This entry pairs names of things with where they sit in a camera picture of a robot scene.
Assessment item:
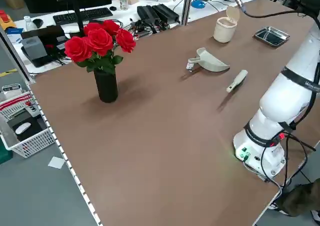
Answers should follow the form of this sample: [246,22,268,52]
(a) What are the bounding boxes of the red rose bouquet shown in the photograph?
[64,19,137,74]

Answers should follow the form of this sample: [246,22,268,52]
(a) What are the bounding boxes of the white plastic bottle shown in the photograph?
[23,15,37,32]

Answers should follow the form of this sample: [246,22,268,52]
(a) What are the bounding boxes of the beige plastic dustpan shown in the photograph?
[187,47,231,73]

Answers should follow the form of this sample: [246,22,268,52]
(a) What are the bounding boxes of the blue round lamp base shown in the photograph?
[191,0,208,9]

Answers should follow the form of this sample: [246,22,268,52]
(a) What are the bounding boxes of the aluminium profile post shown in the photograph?
[181,0,195,26]

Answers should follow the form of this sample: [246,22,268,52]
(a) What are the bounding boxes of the rectangular metal tray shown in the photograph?
[253,25,291,48]

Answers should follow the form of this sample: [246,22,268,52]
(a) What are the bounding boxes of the person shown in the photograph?
[269,182,320,222]

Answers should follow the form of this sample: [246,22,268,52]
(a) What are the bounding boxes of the beige lidded trash bin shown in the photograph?
[213,5,240,44]

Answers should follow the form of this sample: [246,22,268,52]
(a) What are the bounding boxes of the grey box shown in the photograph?
[21,36,48,62]

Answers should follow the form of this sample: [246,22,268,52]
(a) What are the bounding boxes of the black arm base cable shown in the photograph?
[243,132,316,189]

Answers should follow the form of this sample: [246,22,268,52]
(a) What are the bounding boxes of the black power supply brick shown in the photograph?
[152,3,180,24]
[136,5,161,24]

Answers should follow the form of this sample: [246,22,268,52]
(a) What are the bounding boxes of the white plastic basket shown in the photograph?
[0,90,56,159]

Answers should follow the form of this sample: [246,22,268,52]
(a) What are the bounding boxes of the white computer mouse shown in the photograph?
[14,122,32,135]

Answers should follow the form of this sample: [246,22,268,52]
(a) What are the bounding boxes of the white paper sheet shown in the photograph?
[47,156,66,170]

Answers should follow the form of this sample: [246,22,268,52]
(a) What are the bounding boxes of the beige hand brush black bristles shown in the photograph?
[225,69,249,94]

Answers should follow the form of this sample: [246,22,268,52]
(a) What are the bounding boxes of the black keyboard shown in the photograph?
[52,7,114,26]

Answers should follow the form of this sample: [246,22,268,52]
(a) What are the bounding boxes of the black cylindrical vase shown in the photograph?
[93,68,119,104]

